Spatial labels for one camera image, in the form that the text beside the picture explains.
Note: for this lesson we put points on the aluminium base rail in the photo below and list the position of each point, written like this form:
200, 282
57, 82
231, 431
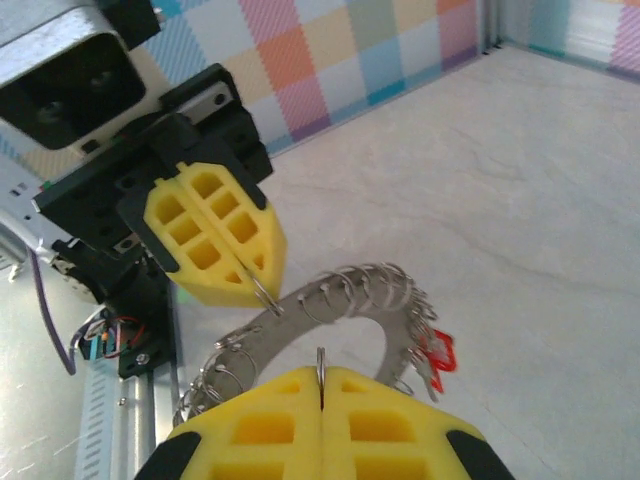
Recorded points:
145, 425

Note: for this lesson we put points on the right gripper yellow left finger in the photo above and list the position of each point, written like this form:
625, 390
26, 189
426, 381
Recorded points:
300, 400

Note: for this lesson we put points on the left wrist grey camera box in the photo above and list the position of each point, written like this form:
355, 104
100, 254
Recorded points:
60, 50

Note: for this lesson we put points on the aluminium frame post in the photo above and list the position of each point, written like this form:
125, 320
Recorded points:
490, 25

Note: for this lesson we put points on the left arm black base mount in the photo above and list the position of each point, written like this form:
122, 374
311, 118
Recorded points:
150, 330

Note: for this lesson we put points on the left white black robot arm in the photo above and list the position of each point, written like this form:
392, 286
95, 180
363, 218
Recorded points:
15, 200

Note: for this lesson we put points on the red key charm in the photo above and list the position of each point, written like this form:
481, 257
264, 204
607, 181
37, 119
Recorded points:
442, 357

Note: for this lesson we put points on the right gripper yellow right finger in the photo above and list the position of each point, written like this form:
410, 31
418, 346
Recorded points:
340, 400

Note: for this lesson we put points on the green circuit board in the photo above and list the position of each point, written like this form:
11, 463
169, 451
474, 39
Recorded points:
94, 347

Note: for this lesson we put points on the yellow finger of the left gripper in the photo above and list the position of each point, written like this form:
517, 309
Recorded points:
270, 240
210, 285

